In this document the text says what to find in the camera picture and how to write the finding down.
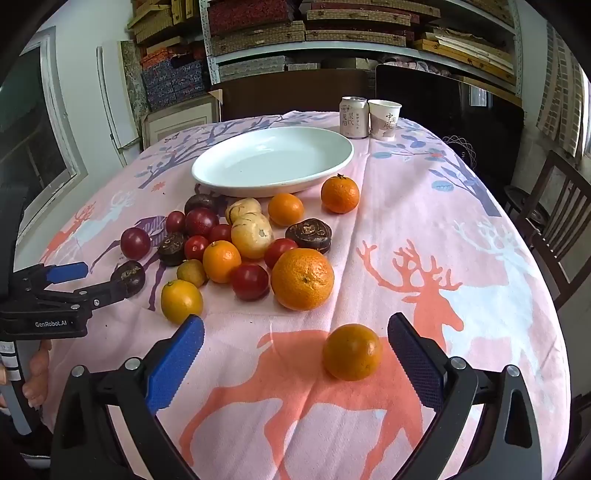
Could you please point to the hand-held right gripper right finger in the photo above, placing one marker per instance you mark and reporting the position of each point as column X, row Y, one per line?
column 415, row 364

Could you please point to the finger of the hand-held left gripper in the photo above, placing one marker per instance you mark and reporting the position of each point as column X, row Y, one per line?
column 69, row 272
column 99, row 295

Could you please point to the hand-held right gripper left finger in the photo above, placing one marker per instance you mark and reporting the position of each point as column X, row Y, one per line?
column 178, row 364

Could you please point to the dark purple passion fruit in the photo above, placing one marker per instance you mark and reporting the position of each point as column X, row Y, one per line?
column 131, row 277
column 203, row 201

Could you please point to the small yellow-orange citrus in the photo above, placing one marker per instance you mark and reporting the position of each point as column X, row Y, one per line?
column 181, row 302

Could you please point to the dark red plum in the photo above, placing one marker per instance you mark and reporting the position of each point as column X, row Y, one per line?
column 201, row 222
column 135, row 243

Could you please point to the smooth deep orange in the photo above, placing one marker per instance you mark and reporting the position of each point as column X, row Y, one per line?
column 352, row 351

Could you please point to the dark brown wrinkled fruit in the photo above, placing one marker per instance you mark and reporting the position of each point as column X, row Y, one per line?
column 308, row 235
column 171, row 250

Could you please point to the small olive-brown fruit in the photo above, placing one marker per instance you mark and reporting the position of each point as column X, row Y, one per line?
column 190, row 272

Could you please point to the small yellowish orange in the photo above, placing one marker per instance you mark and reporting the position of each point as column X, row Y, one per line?
column 221, row 262

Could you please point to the large bumpy mandarin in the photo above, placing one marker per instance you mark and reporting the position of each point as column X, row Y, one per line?
column 302, row 279

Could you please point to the large striped pepino melon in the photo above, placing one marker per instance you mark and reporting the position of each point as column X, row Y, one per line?
column 251, row 237

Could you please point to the white oval plate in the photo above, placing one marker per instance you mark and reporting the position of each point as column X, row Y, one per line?
column 272, row 159

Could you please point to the person's left forearm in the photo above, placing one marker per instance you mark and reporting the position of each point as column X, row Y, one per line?
column 18, row 443

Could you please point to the person's left hand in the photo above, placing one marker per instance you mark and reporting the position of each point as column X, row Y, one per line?
column 38, row 374

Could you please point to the pink deer-print tablecloth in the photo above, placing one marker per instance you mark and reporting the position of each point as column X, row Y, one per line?
column 415, row 230

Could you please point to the white-framed window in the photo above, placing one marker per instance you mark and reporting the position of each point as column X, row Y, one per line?
column 41, row 129

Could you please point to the small striped pepino melon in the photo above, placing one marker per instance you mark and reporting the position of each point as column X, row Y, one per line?
column 243, row 207

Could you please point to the mandarin with stem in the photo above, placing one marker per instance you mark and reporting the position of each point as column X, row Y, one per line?
column 340, row 194

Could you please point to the white board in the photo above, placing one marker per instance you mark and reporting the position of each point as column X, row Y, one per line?
column 115, row 92

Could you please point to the framed picture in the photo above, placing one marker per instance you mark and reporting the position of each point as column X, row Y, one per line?
column 178, row 121

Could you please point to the dark wooden chair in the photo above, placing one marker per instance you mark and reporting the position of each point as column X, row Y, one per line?
column 549, row 217

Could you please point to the stack of blue patterned boxes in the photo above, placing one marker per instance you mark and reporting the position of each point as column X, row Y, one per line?
column 173, row 81

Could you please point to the white paper cup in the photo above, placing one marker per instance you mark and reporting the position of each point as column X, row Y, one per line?
column 384, row 120

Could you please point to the white beverage can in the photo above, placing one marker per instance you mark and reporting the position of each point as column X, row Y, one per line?
column 354, row 117

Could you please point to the metal shelf rack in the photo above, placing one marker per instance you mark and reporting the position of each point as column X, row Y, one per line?
column 211, row 55

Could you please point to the brown chair back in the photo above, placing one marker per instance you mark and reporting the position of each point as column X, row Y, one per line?
column 286, row 97

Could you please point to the stack of woven boxes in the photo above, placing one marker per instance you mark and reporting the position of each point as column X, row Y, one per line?
column 263, row 27

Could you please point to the stack of yellow wooden frames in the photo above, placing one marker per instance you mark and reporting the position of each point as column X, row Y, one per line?
column 466, row 48

